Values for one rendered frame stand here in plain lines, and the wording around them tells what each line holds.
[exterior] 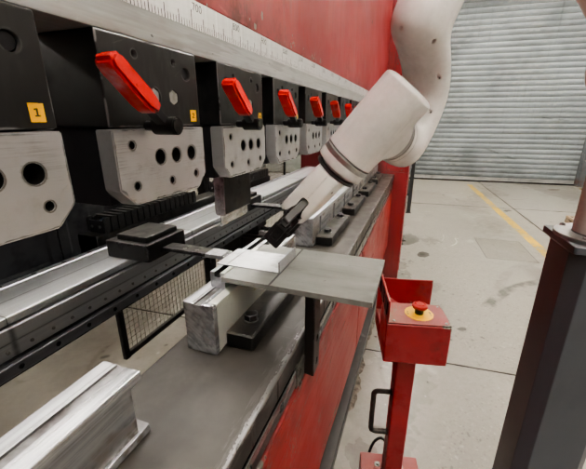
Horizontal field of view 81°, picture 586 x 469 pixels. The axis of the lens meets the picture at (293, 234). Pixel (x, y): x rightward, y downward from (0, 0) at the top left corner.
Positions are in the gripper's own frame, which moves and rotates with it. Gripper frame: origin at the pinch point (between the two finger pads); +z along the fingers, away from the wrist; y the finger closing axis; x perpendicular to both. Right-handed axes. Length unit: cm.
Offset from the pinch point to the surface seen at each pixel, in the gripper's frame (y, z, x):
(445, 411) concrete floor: -83, 52, 104
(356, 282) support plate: 3.0, -4.4, 15.6
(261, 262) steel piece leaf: 1.3, 7.3, 1.3
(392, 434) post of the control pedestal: -31, 40, 65
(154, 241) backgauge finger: 3.1, 20.8, -18.1
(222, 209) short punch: 5.1, 2.5, -9.9
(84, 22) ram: 30.7, -17.3, -22.0
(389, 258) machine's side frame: -215, 62, 62
